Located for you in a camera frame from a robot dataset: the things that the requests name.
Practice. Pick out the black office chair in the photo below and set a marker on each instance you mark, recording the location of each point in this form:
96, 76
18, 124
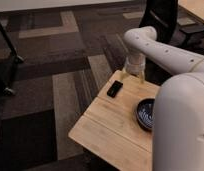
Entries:
162, 15

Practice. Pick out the small black rectangular device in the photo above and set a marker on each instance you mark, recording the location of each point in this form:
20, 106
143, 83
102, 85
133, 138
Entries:
114, 89

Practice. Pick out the dark blue patterned bowl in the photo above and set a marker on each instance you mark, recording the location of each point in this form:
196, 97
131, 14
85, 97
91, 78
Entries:
144, 114

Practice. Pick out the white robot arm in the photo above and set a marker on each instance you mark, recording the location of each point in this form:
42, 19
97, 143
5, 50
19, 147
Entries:
178, 112

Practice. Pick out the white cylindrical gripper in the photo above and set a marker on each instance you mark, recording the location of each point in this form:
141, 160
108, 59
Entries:
134, 64

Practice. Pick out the light wooden desk corner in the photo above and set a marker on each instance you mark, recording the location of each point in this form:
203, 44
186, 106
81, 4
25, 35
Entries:
194, 7

